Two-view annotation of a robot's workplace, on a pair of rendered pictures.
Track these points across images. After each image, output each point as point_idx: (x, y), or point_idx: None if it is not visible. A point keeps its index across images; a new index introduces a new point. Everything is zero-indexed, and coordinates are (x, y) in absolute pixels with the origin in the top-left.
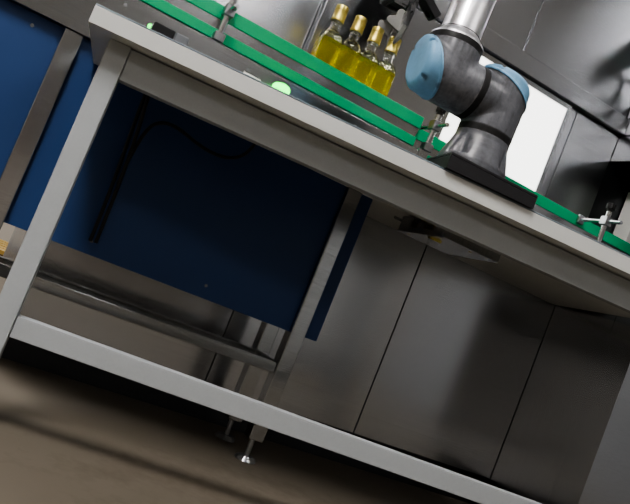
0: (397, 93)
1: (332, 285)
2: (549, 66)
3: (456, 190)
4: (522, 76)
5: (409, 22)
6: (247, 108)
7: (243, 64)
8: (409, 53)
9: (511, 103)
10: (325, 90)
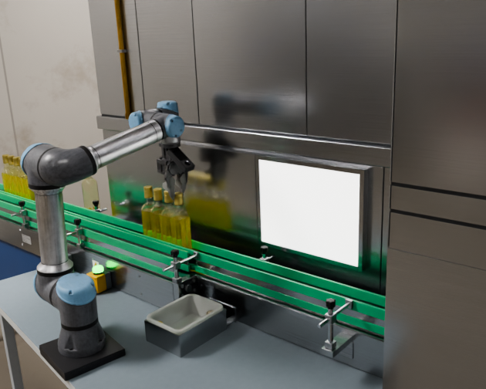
0: (224, 212)
1: None
2: (335, 136)
3: (48, 366)
4: (304, 162)
5: (168, 185)
6: None
7: (91, 256)
8: (219, 181)
9: (60, 306)
10: (125, 257)
